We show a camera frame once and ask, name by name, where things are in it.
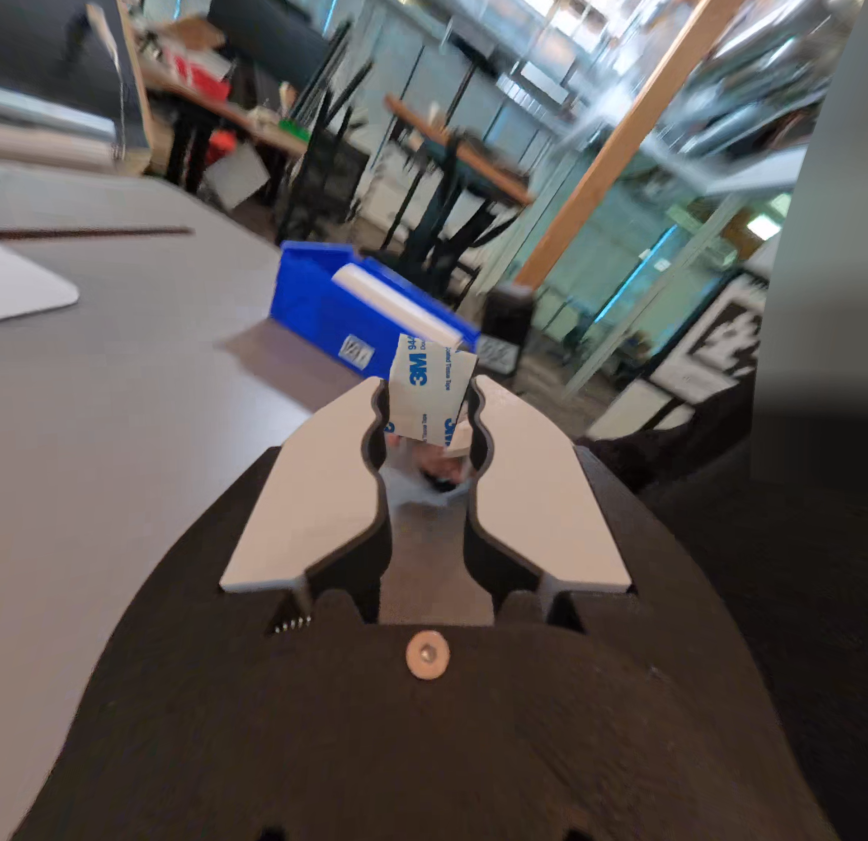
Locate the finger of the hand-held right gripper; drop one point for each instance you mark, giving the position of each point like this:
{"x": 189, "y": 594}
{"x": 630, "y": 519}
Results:
{"x": 462, "y": 441}

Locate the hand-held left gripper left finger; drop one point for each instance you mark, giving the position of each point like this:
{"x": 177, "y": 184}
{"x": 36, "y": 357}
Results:
{"x": 312, "y": 502}

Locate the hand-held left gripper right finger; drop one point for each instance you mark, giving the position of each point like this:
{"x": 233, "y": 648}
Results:
{"x": 549, "y": 509}

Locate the white blue-printed tape piece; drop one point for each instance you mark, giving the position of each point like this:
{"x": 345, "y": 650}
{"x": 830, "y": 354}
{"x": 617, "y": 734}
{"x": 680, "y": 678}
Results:
{"x": 427, "y": 387}

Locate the person's right hand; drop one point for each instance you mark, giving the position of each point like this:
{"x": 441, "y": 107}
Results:
{"x": 427, "y": 461}

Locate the wooden top desk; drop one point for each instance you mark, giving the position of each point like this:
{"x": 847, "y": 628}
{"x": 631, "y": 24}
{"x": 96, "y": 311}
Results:
{"x": 461, "y": 156}

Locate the blue bin with marker tag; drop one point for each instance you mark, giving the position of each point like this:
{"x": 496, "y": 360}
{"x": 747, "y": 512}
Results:
{"x": 305, "y": 299}

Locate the framed marker poster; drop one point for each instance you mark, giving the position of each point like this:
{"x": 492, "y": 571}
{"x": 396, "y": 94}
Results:
{"x": 712, "y": 339}

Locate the green bin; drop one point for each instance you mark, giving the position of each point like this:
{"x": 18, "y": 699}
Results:
{"x": 293, "y": 126}

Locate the wooden work desk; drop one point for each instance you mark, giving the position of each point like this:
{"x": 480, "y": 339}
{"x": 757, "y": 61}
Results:
{"x": 258, "y": 126}

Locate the red plastic bin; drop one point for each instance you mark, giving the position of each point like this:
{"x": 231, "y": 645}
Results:
{"x": 196, "y": 75}

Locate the wooden support post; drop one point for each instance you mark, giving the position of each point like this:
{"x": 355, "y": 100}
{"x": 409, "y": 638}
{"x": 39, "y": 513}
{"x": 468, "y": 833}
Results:
{"x": 624, "y": 129}

